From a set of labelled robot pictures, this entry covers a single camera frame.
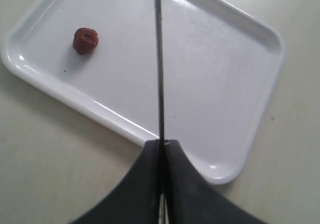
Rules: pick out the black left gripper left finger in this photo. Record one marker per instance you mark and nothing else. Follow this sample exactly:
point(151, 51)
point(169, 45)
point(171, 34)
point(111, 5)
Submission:
point(136, 198)

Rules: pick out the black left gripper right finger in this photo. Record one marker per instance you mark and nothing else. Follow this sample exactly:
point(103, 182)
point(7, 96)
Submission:
point(190, 198)

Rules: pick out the red dried fruit piece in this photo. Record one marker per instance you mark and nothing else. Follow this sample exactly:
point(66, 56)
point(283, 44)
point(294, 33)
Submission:
point(85, 40)

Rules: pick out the thin metal skewer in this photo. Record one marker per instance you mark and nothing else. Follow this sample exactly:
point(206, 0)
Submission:
point(161, 114)

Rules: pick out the white rectangular plastic tray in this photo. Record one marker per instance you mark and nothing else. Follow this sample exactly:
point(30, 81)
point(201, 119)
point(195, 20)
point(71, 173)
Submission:
point(220, 67)

